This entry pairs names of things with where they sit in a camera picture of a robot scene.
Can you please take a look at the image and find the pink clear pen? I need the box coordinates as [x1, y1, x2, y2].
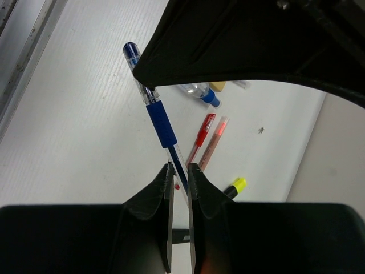
[198, 116, 230, 171]

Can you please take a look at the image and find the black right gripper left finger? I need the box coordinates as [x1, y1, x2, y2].
[109, 162, 175, 273]

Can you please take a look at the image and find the beige eraser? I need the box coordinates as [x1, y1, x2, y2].
[209, 81, 226, 92]

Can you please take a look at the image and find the blue ballpoint pen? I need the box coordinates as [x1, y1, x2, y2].
[122, 42, 190, 206]

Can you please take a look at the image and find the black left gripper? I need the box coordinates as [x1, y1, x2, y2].
[133, 0, 364, 107]

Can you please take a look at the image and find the red gel pen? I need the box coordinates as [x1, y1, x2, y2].
[185, 113, 216, 166]

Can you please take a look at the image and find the yellow highlighter marker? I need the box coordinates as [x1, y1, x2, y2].
[223, 178, 247, 199]

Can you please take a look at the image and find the aluminium front rail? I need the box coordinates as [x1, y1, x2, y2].
[1, 0, 67, 138]

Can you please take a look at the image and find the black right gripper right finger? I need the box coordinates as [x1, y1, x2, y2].
[188, 163, 233, 273]

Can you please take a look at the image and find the clear small spray bottle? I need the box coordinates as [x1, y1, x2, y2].
[177, 83, 221, 108]

